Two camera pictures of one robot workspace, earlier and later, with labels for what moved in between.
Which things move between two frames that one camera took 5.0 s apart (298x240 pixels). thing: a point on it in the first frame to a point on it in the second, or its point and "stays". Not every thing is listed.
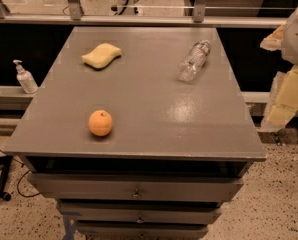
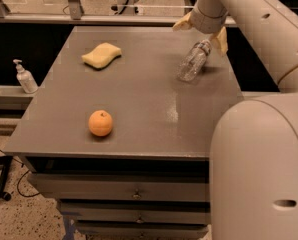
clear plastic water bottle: (193, 60) stays
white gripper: (297, 39) to (202, 21)
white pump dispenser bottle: (26, 79) stays
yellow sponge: (100, 56) stays
